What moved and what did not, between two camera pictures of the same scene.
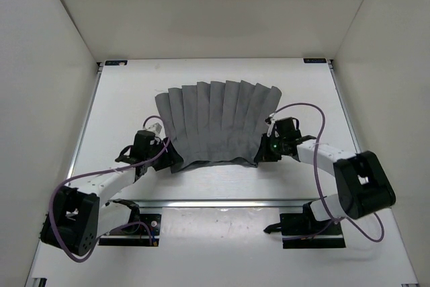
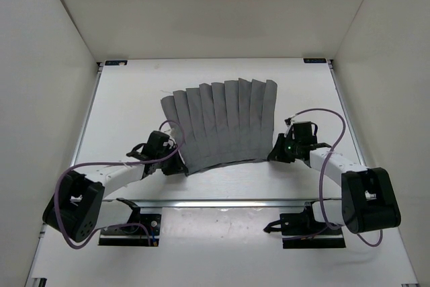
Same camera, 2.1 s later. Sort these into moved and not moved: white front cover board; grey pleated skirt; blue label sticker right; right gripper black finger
Moved: right gripper black finger
Not moved: white front cover board; grey pleated skirt; blue label sticker right
